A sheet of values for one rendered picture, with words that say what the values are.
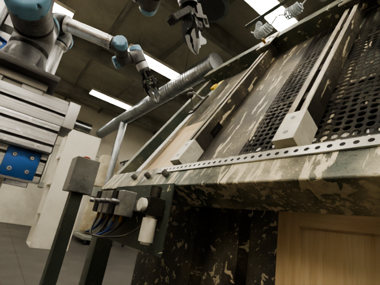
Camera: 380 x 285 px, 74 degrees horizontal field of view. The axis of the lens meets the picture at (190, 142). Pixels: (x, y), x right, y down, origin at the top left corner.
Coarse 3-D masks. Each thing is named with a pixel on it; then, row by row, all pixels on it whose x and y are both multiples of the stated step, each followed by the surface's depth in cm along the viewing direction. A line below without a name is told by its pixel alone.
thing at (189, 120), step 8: (224, 80) 182; (216, 88) 175; (216, 96) 174; (208, 104) 168; (200, 112) 163; (184, 120) 157; (192, 120) 157; (176, 128) 153; (168, 144) 143; (160, 152) 139; (152, 160) 135; (144, 168) 132
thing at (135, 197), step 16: (112, 192) 103; (128, 192) 94; (144, 192) 102; (160, 192) 87; (96, 208) 110; (112, 208) 96; (128, 208) 93; (144, 208) 82; (160, 208) 84; (96, 224) 105; (112, 224) 116; (128, 224) 103; (144, 224) 82; (160, 224) 86; (128, 240) 99; (144, 240) 80; (160, 240) 83; (160, 256) 80
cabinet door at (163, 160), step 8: (184, 128) 151; (192, 128) 140; (176, 136) 147; (184, 136) 139; (176, 144) 136; (168, 152) 134; (176, 152) 126; (160, 160) 131; (168, 160) 124; (152, 168) 128
